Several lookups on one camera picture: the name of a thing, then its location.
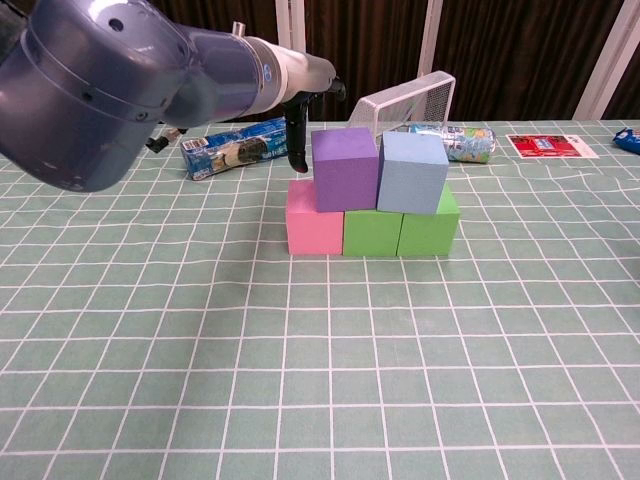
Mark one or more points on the dark brown curtain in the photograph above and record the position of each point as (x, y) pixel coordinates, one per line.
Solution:
(500, 60)

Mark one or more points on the pink foam cube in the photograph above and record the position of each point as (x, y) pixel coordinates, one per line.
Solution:
(310, 230)

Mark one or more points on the green foam cube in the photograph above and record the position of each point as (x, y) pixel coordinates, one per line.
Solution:
(430, 232)
(372, 232)

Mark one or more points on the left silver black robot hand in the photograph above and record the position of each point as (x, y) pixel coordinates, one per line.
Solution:
(310, 75)

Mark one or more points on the long blue cookie package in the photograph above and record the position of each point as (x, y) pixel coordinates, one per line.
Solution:
(240, 147)

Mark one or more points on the left blue grey robot arm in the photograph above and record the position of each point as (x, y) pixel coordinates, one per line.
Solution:
(125, 85)

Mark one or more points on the purple foam cube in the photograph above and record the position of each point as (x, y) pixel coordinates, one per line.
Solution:
(345, 170)

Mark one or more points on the light blue foam cube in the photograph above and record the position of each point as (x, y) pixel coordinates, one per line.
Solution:
(407, 180)

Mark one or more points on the small dark blue cookie packet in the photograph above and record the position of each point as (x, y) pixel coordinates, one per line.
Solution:
(630, 140)

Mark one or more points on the green checked tablecloth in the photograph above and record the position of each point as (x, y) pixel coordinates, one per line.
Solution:
(320, 375)

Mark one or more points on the red white printed card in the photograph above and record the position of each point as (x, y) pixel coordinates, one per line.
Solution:
(545, 146)

